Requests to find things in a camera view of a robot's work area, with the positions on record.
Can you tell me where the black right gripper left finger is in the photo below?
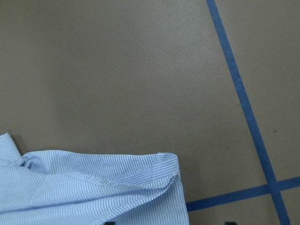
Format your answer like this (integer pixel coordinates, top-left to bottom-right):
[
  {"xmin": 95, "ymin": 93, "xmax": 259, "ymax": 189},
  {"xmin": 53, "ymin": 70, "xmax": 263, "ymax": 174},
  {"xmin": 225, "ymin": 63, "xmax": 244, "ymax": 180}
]
[{"xmin": 105, "ymin": 221, "xmax": 115, "ymax": 225}]

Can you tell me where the light blue striped shirt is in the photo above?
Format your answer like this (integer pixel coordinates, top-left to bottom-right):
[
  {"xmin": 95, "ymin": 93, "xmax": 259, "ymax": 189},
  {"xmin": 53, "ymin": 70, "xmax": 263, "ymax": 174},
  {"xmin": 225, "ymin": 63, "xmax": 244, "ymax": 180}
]
[{"xmin": 0, "ymin": 133, "xmax": 189, "ymax": 225}]

